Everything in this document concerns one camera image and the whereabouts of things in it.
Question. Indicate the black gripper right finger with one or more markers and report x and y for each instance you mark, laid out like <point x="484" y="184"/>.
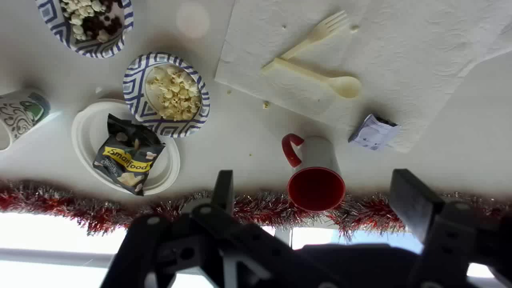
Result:
<point x="458" y="240"/>

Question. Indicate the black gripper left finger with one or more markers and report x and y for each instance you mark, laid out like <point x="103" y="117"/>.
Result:
<point x="160" y="250"/>

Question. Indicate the cream plastic spoon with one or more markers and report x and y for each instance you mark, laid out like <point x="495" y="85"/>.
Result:
<point x="314" y="77"/>

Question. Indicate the black spoon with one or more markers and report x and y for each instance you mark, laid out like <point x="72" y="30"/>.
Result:
<point x="370" y="133"/>

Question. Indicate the blue patterned bowl popcorn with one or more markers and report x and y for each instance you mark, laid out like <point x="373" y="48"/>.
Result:
<point x="136" y="98"/>

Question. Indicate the blue patterned bowl dark cereal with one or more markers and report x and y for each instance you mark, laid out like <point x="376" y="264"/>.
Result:
<point x="114" y="40"/>

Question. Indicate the black yellow snack bag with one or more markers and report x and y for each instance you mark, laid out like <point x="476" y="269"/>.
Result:
<point x="128" y="154"/>

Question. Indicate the red silver tinsel garland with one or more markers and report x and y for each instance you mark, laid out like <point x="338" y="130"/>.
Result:
<point x="64" y="205"/>

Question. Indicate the white round plate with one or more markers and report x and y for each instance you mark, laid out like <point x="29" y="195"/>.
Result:
<point x="88" y="133"/>

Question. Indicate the white mug red inside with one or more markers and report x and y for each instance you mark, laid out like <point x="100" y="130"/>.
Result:
<point x="320" y="154"/>

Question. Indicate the patterned paper cup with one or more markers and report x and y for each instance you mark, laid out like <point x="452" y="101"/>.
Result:
<point x="21" y="114"/>

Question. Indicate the cream plastic fork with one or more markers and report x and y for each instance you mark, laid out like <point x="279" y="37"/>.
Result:
<point x="320" y="32"/>

